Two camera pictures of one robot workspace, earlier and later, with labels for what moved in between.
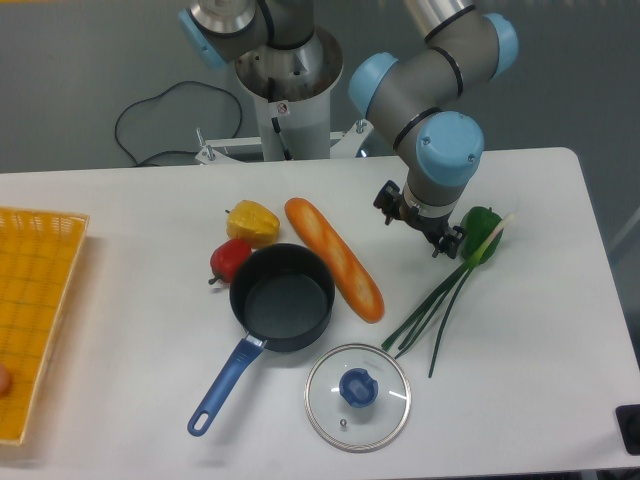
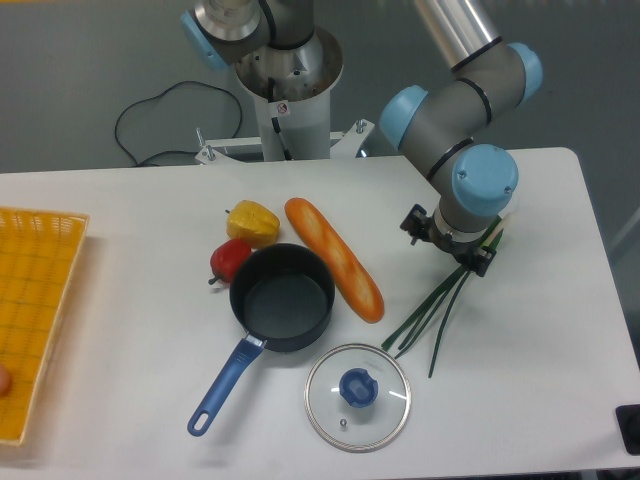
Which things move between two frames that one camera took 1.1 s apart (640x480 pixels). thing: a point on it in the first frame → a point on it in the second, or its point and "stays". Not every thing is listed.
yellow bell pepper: [250, 222] stays
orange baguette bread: [353, 278] stays
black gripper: [394, 207] → [473, 256]
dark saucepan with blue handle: [282, 298] stays
